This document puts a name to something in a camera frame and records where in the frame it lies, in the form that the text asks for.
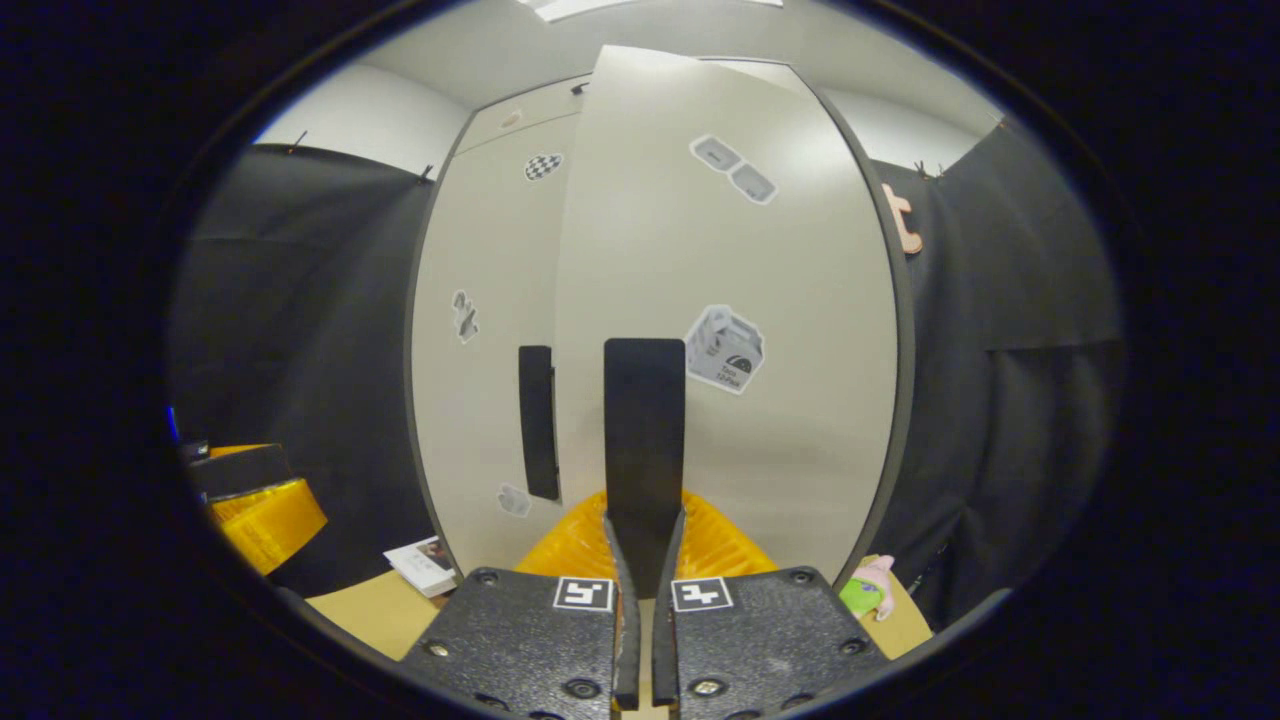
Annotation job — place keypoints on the grey cabinet drawer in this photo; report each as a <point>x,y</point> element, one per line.
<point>540,105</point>

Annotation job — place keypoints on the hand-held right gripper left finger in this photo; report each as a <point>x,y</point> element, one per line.
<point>626,650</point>

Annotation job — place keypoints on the white booklet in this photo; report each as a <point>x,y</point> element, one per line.
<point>425,565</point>

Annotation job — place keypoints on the pink and green toy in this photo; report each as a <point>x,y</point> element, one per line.
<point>868,590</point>

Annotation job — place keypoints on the grey cabinet door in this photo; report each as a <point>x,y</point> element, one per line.
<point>480,250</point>
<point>800,420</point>

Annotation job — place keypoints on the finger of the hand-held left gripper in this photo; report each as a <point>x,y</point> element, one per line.
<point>265,520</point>

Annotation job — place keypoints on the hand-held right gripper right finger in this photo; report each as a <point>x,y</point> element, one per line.
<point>664,650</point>

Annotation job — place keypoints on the grey double-door shoe cabinet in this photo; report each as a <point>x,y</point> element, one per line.
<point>906,340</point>

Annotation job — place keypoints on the large ceiling light panel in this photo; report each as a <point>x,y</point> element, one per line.
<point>580,8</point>

